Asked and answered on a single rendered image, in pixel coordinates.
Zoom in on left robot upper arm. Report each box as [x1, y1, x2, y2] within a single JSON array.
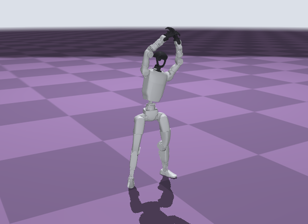
[[165, 57, 183, 82]]

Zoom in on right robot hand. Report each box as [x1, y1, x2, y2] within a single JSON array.
[[163, 31, 180, 41]]

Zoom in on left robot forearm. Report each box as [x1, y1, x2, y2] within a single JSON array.
[[174, 40, 183, 58]]

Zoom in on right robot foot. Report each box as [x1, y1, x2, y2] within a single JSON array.
[[128, 177, 135, 188]]

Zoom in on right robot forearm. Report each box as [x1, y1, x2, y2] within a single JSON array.
[[147, 35, 166, 52]]

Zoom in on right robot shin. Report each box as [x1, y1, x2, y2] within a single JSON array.
[[129, 151, 138, 179]]

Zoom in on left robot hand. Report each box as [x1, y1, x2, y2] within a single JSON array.
[[165, 27, 181, 45]]

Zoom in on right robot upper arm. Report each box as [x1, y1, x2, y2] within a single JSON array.
[[141, 49, 154, 78]]

